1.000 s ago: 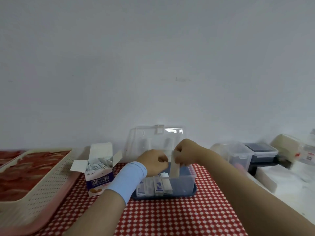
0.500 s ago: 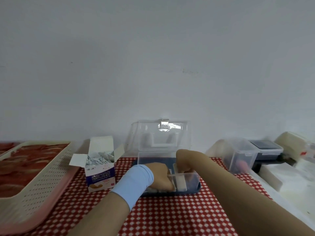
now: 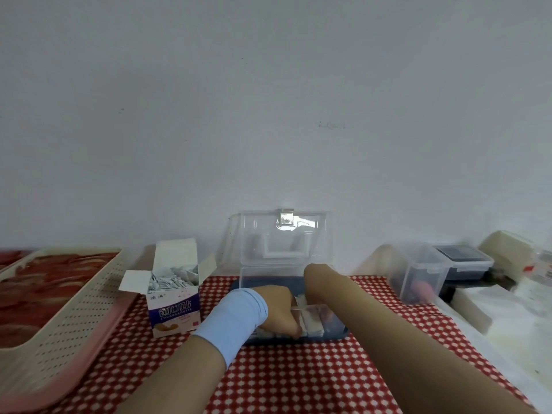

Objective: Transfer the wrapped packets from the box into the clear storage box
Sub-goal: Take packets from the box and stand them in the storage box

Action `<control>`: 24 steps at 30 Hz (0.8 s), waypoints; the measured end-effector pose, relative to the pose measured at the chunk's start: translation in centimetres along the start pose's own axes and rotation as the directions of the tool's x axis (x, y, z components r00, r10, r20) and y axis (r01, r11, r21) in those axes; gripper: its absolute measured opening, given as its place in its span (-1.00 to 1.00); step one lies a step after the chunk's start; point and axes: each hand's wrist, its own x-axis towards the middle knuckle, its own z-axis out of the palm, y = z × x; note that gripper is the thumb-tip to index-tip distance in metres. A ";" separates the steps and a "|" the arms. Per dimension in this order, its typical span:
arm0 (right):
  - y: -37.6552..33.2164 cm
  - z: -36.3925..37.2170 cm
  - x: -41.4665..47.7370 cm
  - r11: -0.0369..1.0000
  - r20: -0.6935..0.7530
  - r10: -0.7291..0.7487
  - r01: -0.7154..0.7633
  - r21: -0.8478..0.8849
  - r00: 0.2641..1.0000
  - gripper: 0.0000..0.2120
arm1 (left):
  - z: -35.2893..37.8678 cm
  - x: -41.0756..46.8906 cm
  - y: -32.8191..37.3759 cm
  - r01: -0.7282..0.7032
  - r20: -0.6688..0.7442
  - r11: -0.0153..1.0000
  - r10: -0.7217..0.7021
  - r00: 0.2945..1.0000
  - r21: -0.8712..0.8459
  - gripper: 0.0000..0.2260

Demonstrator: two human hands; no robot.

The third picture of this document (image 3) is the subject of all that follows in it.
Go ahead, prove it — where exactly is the person's right hand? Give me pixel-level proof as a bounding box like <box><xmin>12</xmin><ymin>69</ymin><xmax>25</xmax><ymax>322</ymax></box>
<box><xmin>304</xmin><ymin>263</ymin><xmax>346</xmax><ymax>328</ymax></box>

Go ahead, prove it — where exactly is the beige round object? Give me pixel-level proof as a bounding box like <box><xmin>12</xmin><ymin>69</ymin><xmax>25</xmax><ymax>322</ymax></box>
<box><xmin>478</xmin><ymin>230</ymin><xmax>535</xmax><ymax>281</ymax></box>

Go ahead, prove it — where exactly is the pink plastic tray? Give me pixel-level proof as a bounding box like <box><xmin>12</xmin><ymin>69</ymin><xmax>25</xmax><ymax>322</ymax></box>
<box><xmin>0</xmin><ymin>293</ymin><xmax>139</xmax><ymax>413</ymax></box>

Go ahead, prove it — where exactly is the black flat object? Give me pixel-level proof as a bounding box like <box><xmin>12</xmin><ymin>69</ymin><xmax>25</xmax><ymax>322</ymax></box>
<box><xmin>433</xmin><ymin>244</ymin><xmax>495</xmax><ymax>283</ymax></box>

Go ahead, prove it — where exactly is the person's right forearm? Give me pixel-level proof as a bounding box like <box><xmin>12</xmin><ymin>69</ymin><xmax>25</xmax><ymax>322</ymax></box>
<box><xmin>332</xmin><ymin>275</ymin><xmax>535</xmax><ymax>414</ymax></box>

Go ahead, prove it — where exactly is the clear plastic container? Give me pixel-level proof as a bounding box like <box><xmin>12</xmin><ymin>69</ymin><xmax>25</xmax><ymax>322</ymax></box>
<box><xmin>373</xmin><ymin>241</ymin><xmax>454</xmax><ymax>306</ymax></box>

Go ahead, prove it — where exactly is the blue white cardboard box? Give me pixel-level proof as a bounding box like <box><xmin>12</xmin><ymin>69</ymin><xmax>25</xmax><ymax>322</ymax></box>
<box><xmin>118</xmin><ymin>238</ymin><xmax>217</xmax><ymax>339</ymax></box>

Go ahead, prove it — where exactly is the cream perforated plastic basket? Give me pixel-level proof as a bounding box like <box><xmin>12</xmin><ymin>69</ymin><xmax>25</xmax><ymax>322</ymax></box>
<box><xmin>0</xmin><ymin>247</ymin><xmax>130</xmax><ymax>393</ymax></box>

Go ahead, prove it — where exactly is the person's left forearm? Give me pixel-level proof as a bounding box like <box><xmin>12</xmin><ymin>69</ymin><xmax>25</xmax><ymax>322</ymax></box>
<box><xmin>116</xmin><ymin>333</ymin><xmax>227</xmax><ymax>414</ymax></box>

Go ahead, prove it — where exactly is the red white checked tablecloth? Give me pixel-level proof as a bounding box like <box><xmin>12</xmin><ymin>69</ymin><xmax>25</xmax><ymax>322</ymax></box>
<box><xmin>43</xmin><ymin>274</ymin><xmax>535</xmax><ymax>414</ymax></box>

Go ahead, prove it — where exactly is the person's left hand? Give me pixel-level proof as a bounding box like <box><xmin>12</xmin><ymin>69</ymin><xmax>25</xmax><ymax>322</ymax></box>
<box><xmin>252</xmin><ymin>285</ymin><xmax>302</xmax><ymax>339</ymax></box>

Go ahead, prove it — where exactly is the pile of bandage strips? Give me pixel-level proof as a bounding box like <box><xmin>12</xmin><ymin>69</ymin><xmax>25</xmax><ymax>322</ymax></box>
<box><xmin>148</xmin><ymin>262</ymin><xmax>199</xmax><ymax>294</ymax></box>

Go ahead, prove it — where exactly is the clear storage box blue base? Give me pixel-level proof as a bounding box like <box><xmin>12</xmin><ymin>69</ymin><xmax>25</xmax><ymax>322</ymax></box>
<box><xmin>222</xmin><ymin>209</ymin><xmax>349</xmax><ymax>346</ymax></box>

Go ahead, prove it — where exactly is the clear container red label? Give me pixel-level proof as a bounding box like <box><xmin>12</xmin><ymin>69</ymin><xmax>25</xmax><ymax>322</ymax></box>
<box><xmin>524</xmin><ymin>250</ymin><xmax>552</xmax><ymax>286</ymax></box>

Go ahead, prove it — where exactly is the pile of red packets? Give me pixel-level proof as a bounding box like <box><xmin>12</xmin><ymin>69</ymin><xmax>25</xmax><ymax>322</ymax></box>
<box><xmin>0</xmin><ymin>250</ymin><xmax>33</xmax><ymax>272</ymax></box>
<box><xmin>0</xmin><ymin>252</ymin><xmax>120</xmax><ymax>348</ymax></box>

